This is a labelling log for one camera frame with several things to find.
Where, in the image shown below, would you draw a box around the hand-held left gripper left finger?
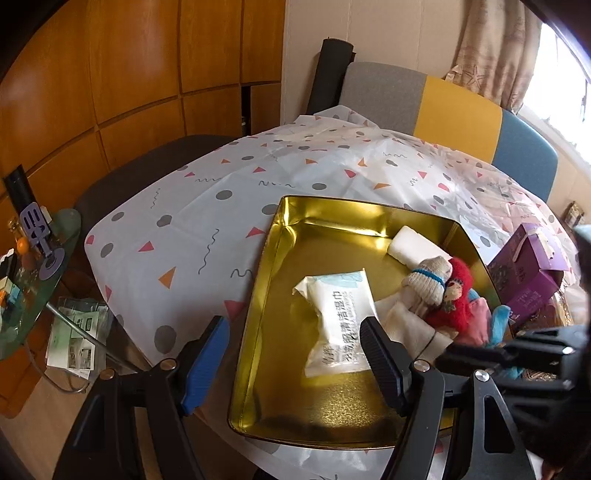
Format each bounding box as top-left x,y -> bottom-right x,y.
51,315 -> 230,480

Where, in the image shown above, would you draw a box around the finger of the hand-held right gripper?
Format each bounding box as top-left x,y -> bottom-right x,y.
436,339 -> 511,372

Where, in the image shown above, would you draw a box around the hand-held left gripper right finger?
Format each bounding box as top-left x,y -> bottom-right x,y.
359,316 -> 536,480

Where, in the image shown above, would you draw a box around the blue plush bunny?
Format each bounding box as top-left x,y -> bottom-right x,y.
464,295 -> 511,347

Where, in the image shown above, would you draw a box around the beige cloth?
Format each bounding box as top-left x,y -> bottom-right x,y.
373,295 -> 455,363

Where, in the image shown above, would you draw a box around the white wet wipes packet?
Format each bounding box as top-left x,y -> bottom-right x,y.
292,269 -> 380,379

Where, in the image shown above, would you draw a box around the red plush doll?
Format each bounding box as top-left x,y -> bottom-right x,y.
425,257 -> 474,329

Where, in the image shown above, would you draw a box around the white towel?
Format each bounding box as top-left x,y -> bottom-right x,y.
387,225 -> 455,269

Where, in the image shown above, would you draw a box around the gold tin tray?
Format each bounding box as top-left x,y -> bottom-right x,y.
227,195 -> 513,450

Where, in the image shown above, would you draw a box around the purple tissue box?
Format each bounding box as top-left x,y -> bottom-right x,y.
487,223 -> 573,326

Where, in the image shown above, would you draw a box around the stack of printed papers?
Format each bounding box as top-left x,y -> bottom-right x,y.
46,298 -> 114,381

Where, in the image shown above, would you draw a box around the small brown box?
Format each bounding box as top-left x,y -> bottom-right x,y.
562,200 -> 585,227

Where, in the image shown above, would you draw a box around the printed plastic tablecloth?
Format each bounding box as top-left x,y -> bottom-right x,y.
84,105 -> 578,480

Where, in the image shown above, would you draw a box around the glass side table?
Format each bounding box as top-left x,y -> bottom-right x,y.
0,208 -> 153,393

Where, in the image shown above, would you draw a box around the colourful toy blocks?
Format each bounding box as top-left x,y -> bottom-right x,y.
0,249 -> 26,333

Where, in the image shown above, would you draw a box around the purple phone stand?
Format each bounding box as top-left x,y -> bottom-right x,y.
19,202 -> 65,280

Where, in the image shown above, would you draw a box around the grey yellow blue chair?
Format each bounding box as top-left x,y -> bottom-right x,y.
337,62 -> 559,204

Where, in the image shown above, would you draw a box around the black cylinder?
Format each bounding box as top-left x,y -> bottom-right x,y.
4,164 -> 35,217

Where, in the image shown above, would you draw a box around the black rolled mat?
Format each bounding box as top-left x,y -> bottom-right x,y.
308,38 -> 357,116

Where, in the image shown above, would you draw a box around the beige starfish print curtain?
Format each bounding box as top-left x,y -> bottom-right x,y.
443,0 -> 543,114

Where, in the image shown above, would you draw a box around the wooden wardrobe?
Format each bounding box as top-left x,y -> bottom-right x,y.
0,0 -> 288,278

